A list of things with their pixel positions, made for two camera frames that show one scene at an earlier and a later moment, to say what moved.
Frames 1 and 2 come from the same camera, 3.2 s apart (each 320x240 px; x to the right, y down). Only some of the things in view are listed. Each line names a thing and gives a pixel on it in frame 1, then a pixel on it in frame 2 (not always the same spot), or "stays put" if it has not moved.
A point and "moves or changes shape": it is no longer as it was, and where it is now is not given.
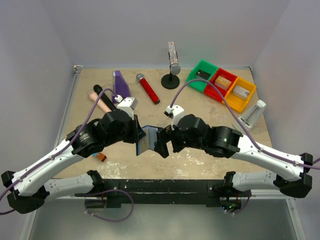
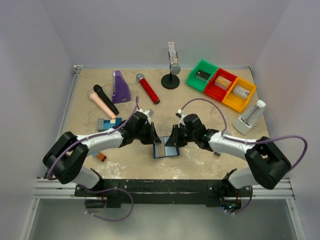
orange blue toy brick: x=100 y=155 stays put
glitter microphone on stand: x=174 y=66 stays put
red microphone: x=140 y=78 stays put
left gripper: x=136 y=129 to x=150 y=133
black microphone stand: x=170 y=81 stays put
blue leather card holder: x=147 y=142 moves or changes shape
